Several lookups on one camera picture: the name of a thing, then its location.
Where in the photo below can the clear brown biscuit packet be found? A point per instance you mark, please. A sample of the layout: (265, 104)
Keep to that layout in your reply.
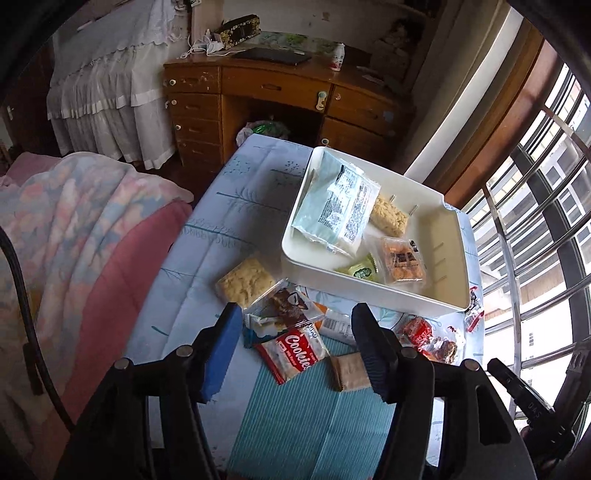
(348, 371)

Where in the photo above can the white drawer safety lock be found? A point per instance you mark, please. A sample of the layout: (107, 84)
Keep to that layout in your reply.
(321, 99)

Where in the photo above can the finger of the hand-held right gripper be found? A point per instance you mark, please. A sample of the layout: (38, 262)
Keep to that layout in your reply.
(519, 390)

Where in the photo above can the light blue printed tablecloth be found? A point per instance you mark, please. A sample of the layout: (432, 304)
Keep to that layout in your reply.
(221, 221)

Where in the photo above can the clear walnut candy packet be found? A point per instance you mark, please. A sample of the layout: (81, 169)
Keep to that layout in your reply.
(443, 348)

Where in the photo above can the metal window grille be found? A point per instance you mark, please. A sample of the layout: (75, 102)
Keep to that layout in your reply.
(565, 263)

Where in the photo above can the clear red-edged candy packet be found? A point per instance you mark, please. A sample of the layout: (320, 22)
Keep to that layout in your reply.
(475, 318)

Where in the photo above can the white frilly cloth cover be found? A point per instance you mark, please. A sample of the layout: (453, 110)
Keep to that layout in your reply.
(106, 78)

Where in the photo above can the clear orange biscuit packet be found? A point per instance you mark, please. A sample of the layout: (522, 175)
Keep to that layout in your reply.
(404, 261)

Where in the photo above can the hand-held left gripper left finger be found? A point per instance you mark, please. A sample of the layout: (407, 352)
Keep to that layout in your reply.
(226, 350)

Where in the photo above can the red-white cookie packet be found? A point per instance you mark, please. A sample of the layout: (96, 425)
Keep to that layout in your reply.
(295, 355)

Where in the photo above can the yellow puffed snack packet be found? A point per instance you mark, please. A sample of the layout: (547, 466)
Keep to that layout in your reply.
(247, 279)
(390, 214)

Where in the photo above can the white chocolate cookie packet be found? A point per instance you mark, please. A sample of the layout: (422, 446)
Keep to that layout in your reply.
(281, 309)

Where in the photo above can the pastel patterned blanket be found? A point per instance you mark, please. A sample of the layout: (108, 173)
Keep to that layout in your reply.
(69, 230)

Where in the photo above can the green snack packet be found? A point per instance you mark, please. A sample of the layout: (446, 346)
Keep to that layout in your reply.
(362, 270)

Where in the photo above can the red walnut snack packet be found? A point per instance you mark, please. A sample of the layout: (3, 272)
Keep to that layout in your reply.
(418, 332)

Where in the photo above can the small white bottle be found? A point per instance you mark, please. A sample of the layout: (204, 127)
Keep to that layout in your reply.
(337, 57)

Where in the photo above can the white plastic bin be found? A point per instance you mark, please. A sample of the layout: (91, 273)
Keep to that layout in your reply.
(438, 258)

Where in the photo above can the black laptop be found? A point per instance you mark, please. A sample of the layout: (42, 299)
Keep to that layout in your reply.
(272, 55)

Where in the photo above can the teal striped placemat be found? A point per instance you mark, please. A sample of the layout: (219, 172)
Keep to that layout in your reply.
(300, 424)

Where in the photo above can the light blue bread packet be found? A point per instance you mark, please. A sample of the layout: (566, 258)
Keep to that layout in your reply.
(323, 203)

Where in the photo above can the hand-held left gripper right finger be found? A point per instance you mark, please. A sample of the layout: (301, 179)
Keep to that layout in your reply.
(371, 355)

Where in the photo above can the wooden desk with drawers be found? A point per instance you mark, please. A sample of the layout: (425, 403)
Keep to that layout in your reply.
(198, 106)

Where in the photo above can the pink blanket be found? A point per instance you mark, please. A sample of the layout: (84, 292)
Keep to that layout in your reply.
(115, 300)

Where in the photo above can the green plastic bag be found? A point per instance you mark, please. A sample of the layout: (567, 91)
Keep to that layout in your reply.
(263, 129)

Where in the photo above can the floral desk pad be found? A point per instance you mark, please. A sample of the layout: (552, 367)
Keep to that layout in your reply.
(295, 41)

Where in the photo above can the floral pencil case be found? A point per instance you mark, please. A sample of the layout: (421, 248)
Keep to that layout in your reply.
(240, 30)

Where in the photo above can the white column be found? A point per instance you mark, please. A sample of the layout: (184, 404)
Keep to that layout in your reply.
(461, 106)

